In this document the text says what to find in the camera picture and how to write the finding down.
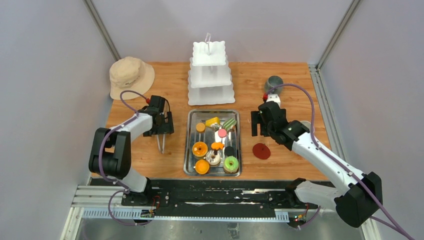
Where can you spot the yellow cake slice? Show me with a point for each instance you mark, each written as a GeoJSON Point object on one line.
{"type": "Point", "coordinates": [212, 122]}

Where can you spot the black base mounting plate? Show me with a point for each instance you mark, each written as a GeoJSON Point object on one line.
{"type": "Point", "coordinates": [222, 199]}

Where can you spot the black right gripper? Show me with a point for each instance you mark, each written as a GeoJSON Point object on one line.
{"type": "Point", "coordinates": [257, 119]}

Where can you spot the white cup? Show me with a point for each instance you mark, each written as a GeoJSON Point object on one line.
{"type": "Point", "coordinates": [306, 124]}

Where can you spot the black round cookie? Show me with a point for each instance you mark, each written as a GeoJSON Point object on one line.
{"type": "Point", "coordinates": [229, 151]}

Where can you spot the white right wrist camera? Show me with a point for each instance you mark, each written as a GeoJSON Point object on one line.
{"type": "Point", "coordinates": [272, 98]}

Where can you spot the green striped cake slice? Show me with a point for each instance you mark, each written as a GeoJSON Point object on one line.
{"type": "Point", "coordinates": [229, 124]}

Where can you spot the green glazed donut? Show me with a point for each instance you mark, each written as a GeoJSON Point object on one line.
{"type": "Point", "coordinates": [231, 164]}

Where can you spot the metal tray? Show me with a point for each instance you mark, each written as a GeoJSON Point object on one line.
{"type": "Point", "coordinates": [209, 136]}

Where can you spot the orange fish cookie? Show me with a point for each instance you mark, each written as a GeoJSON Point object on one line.
{"type": "Point", "coordinates": [217, 146]}

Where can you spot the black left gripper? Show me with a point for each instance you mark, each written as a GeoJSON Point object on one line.
{"type": "Point", "coordinates": [167, 128]}

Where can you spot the orange glazed donut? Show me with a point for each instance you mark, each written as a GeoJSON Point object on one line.
{"type": "Point", "coordinates": [199, 149]}

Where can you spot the metal tongs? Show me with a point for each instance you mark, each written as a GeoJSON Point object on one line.
{"type": "Point", "coordinates": [160, 132]}

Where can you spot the pink macaron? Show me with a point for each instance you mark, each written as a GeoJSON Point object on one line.
{"type": "Point", "coordinates": [222, 133]}

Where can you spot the beige bucket hat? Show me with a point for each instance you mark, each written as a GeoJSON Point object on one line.
{"type": "Point", "coordinates": [130, 74]}

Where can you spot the tan round biscuit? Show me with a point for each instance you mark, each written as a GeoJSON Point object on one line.
{"type": "Point", "coordinates": [200, 127]}

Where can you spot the red round coaster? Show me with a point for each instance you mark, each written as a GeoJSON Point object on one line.
{"type": "Point", "coordinates": [261, 151]}

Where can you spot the white three-tier dessert stand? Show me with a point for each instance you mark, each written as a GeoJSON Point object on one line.
{"type": "Point", "coordinates": [210, 80]}

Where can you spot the grey metal mug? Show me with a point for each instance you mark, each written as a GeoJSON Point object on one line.
{"type": "Point", "coordinates": [272, 82]}

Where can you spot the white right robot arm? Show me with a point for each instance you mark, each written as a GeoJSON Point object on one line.
{"type": "Point", "coordinates": [354, 195]}

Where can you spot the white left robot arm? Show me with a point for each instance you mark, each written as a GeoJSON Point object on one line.
{"type": "Point", "coordinates": [111, 154]}

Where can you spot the white chocolate drizzle donut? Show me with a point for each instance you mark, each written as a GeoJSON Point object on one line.
{"type": "Point", "coordinates": [213, 157]}

